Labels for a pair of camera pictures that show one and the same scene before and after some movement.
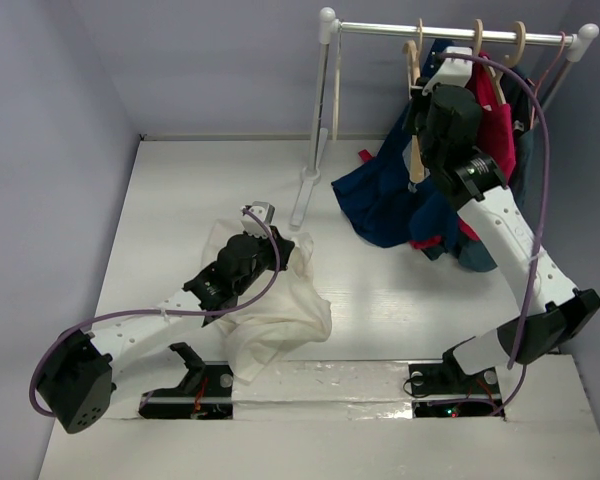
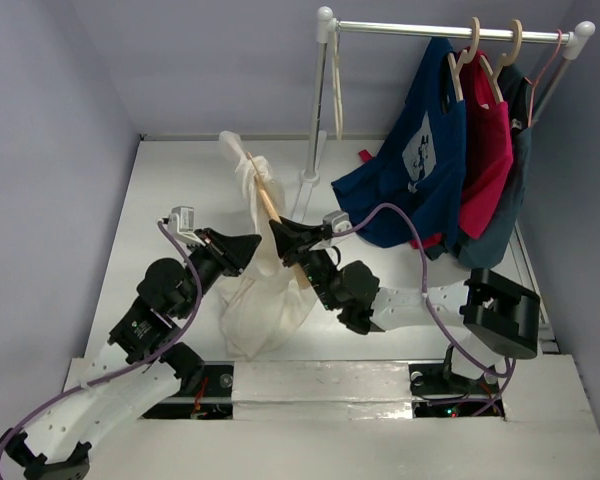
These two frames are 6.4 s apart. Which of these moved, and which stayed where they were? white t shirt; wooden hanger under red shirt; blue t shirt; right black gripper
Moved: right black gripper; white t shirt
Stayed: blue t shirt; wooden hanger under red shirt
